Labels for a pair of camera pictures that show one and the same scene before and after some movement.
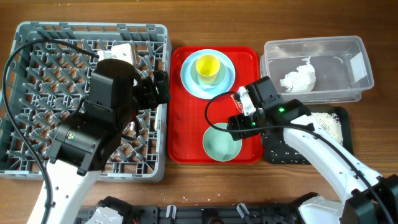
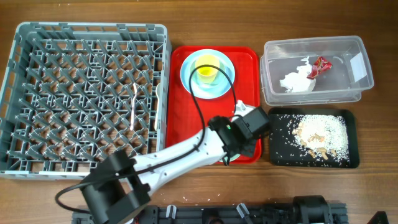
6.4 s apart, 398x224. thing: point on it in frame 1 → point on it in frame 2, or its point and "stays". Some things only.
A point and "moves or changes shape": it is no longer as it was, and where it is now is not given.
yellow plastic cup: [207, 67] stays
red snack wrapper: [239, 104] moves or changes shape
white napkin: [302, 80] stays
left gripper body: [145, 96] → [249, 140]
